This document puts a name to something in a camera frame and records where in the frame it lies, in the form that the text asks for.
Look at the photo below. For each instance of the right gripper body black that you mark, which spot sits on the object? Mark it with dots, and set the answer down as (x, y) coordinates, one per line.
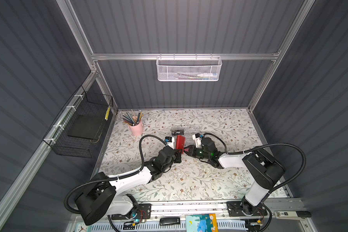
(193, 151)

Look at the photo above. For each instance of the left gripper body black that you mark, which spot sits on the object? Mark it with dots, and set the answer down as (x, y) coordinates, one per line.
(176, 155)

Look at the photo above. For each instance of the red leather card holder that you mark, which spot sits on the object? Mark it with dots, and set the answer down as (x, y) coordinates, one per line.
(180, 143)

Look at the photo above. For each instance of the clear acrylic organizer tray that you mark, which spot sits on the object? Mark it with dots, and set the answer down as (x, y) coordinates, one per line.
(189, 131)

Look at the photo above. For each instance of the black vip card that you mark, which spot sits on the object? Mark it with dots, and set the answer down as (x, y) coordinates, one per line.
(176, 132)

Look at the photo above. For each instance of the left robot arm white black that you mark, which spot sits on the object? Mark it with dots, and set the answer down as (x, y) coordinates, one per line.
(106, 195)

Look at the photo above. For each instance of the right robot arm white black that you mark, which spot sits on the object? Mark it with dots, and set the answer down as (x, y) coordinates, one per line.
(263, 167)

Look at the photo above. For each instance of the floral table mat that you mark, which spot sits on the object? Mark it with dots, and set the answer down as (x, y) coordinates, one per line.
(230, 129)

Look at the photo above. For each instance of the pink pencil cup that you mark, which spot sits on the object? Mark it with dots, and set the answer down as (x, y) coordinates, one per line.
(136, 129)

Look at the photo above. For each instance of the black stapler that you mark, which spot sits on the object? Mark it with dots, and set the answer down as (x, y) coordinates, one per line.
(169, 221)

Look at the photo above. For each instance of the colourful picture book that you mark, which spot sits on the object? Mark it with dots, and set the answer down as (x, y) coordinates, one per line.
(201, 223)

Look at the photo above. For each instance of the white marker in basket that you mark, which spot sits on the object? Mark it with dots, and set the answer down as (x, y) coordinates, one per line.
(208, 75)

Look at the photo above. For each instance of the yellow tag on basket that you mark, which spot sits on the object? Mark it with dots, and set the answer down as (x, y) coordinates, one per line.
(107, 113)

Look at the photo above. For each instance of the black notebook in basket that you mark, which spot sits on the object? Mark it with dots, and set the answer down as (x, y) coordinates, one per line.
(85, 127)

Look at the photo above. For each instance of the grey white handheld device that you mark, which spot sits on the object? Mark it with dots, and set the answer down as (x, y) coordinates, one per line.
(292, 215)

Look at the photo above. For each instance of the white wire mesh basket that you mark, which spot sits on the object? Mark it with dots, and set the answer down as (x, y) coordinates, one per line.
(186, 68)

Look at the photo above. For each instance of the black wire wall basket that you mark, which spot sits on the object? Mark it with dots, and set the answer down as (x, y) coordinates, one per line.
(86, 103)

